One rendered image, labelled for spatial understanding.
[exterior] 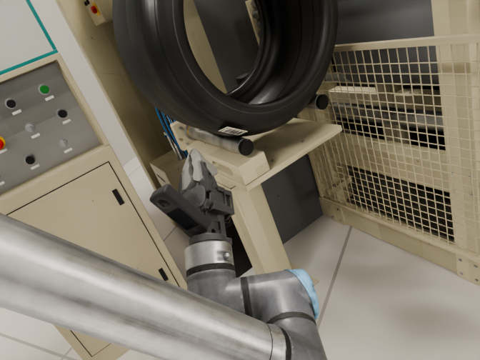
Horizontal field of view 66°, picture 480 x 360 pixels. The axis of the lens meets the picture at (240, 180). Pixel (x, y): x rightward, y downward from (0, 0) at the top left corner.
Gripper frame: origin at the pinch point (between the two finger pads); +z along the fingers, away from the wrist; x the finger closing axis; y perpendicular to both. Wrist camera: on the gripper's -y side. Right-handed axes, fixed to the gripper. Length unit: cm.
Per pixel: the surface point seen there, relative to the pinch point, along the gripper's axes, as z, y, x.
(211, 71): 49, 26, -14
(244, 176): 3.5, 23.4, -4.9
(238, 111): 13.6, 12.3, 5.0
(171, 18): 24.4, -10.6, 9.1
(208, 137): 21.0, 21.8, -14.9
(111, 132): 201, 127, -251
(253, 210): 14, 65, -35
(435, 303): -29, 115, 6
